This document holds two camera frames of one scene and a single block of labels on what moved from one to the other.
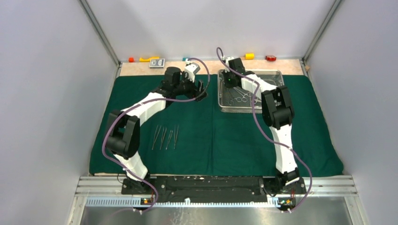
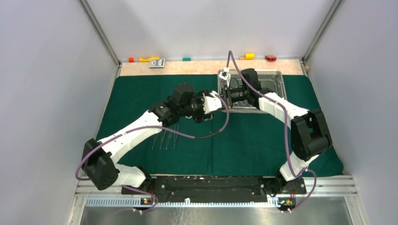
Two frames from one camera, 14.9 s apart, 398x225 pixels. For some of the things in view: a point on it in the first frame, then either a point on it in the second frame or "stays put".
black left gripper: (194, 89) -> (202, 116)
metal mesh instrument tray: (238, 100) stays put
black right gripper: (225, 73) -> (230, 96)
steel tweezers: (175, 138) stays put
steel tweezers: (169, 139) stays put
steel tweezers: (154, 139) stays put
